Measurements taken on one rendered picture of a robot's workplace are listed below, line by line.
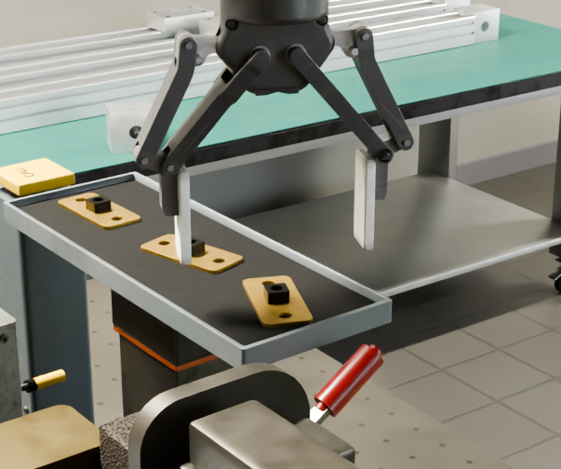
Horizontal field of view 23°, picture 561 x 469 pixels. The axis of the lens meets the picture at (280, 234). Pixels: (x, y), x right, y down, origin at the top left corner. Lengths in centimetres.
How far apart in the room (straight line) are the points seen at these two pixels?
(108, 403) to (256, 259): 78
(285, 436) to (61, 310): 59
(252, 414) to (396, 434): 97
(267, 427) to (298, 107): 234
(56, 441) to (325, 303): 22
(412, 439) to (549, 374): 175
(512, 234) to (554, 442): 80
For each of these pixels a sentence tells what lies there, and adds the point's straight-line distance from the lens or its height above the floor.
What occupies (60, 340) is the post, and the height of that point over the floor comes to 99.
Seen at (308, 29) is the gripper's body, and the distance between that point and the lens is 95.
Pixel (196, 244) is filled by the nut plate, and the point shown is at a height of 117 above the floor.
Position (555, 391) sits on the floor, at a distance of 341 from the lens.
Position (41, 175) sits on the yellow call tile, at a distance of 131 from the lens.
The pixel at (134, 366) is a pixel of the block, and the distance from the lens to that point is 115.
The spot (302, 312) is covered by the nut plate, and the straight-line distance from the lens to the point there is 100.
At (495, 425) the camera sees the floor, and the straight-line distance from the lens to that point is 323.
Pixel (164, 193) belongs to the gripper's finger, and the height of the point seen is 126.
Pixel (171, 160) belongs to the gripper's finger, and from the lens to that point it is 95.
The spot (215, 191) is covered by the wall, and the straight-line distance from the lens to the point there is 411.
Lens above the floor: 158
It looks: 22 degrees down
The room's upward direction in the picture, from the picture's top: straight up
